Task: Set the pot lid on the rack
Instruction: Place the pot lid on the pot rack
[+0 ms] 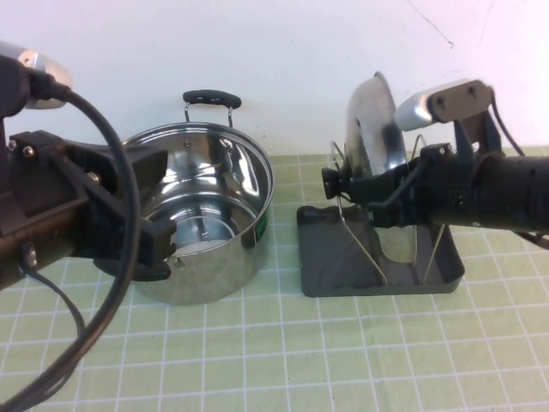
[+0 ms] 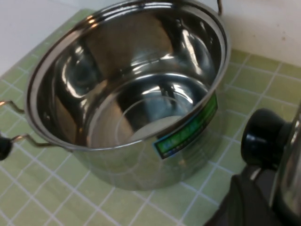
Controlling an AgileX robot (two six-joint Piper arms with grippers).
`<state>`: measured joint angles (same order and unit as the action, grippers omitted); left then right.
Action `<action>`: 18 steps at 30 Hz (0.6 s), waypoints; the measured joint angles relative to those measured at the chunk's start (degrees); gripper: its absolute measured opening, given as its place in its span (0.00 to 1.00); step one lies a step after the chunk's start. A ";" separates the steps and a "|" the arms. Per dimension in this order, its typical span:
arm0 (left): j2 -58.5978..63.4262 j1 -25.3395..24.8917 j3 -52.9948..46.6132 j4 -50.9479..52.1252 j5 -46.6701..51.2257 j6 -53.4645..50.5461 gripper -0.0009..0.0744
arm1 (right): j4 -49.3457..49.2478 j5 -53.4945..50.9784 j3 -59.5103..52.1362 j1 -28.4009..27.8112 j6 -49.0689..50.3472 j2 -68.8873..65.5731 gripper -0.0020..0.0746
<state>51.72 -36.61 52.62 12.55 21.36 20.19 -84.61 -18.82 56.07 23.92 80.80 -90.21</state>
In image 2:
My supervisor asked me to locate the green checked table mat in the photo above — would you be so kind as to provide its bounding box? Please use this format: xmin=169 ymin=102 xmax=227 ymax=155
xmin=0 ymin=8 xmax=301 ymax=226

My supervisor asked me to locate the steel pot lid black knob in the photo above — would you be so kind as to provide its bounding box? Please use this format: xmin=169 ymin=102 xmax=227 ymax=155
xmin=241 ymin=100 xmax=301 ymax=226

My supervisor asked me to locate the stainless steel cooking pot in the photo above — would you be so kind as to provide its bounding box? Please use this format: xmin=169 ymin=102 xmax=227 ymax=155
xmin=0 ymin=0 xmax=231 ymax=190

